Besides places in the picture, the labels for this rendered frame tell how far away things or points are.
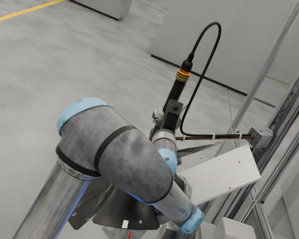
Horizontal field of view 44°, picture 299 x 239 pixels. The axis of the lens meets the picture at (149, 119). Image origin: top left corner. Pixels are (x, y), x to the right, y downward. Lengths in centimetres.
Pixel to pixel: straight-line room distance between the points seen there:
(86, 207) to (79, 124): 83
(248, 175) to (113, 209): 55
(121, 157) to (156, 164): 7
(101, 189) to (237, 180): 54
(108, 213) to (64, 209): 50
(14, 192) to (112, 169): 234
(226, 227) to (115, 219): 70
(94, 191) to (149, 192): 83
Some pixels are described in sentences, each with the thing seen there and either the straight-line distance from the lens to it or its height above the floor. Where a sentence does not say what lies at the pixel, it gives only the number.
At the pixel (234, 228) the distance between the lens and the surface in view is 186.
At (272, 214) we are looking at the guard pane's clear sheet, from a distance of 194.
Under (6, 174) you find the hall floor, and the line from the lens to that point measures 314.
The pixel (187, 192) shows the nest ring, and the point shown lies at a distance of 155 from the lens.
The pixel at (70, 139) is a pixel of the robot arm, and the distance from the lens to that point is 75.
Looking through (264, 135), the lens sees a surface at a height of 141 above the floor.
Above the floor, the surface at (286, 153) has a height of 131.
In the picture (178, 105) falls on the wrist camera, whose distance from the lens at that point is 118.
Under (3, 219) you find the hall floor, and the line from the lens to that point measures 279.
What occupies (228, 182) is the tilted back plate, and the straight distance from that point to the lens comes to 153.
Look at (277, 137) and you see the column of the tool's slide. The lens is 184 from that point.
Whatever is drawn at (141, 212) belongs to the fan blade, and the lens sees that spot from 131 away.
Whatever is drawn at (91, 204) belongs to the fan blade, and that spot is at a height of 100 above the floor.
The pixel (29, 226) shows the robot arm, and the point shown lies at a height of 139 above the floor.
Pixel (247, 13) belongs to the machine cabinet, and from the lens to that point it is 682.
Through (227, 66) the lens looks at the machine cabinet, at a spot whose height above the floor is 39.
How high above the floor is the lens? 200
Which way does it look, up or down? 26 degrees down
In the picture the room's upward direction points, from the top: 23 degrees clockwise
